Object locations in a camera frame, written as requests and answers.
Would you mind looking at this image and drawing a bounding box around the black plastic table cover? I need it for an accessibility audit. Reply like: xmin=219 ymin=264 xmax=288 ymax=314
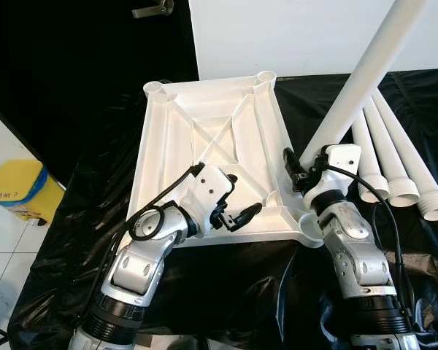
xmin=7 ymin=69 xmax=438 ymax=350

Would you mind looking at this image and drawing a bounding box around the white plastic table leg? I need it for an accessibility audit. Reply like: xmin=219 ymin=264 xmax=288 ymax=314
xmin=350 ymin=109 xmax=390 ymax=203
xmin=301 ymin=0 xmax=431 ymax=165
xmin=361 ymin=91 xmax=421 ymax=208
xmin=372 ymin=86 xmax=438 ymax=222

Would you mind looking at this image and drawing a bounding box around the white plastic table top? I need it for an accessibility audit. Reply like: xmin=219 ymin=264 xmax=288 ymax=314
xmin=123 ymin=71 xmax=329 ymax=249

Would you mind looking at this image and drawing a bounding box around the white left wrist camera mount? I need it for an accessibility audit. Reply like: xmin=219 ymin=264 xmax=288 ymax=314
xmin=181 ymin=165 xmax=238 ymax=228

